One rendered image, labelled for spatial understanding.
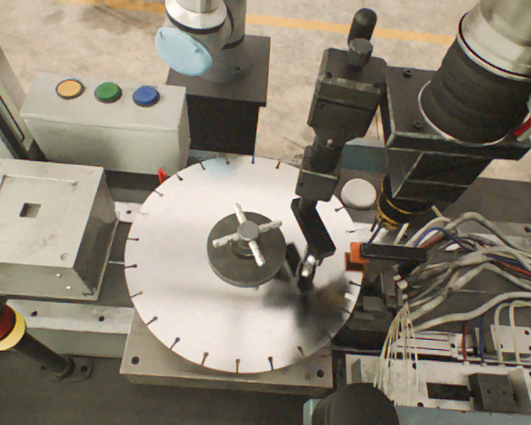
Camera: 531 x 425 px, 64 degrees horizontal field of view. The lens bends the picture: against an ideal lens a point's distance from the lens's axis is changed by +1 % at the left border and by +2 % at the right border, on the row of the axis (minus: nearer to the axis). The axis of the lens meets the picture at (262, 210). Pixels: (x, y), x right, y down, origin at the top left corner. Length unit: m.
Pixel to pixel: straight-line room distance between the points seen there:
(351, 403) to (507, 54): 0.27
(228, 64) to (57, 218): 0.56
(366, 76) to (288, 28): 2.22
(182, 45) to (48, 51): 1.66
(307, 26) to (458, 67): 2.30
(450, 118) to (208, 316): 0.36
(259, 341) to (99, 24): 2.25
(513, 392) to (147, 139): 0.72
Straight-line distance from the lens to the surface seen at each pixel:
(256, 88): 1.09
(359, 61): 0.36
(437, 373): 0.71
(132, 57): 2.37
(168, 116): 0.81
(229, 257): 0.58
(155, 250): 0.60
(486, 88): 0.34
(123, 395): 0.76
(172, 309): 0.56
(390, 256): 0.60
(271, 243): 0.59
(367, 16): 0.39
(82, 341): 0.79
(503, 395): 0.72
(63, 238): 0.70
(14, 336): 0.57
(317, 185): 0.47
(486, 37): 0.33
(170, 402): 0.75
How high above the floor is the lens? 1.48
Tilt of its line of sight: 59 degrees down
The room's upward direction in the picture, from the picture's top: 9 degrees clockwise
